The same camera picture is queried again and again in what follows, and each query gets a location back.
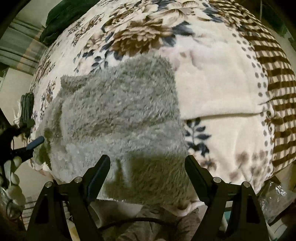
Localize grey fluffy pants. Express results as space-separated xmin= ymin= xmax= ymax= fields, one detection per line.
xmin=33 ymin=54 xmax=191 ymax=205

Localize dark blue-green folded cloth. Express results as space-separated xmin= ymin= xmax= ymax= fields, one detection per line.
xmin=20 ymin=93 xmax=34 ymax=124

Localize grey-blue striped curtain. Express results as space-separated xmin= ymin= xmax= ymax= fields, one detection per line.
xmin=1 ymin=19 xmax=46 ymax=75

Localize dark green folded blanket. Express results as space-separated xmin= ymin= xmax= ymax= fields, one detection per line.
xmin=40 ymin=0 xmax=99 ymax=47

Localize floral cream blanket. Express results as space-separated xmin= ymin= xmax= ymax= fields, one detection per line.
xmin=30 ymin=1 xmax=295 ymax=191

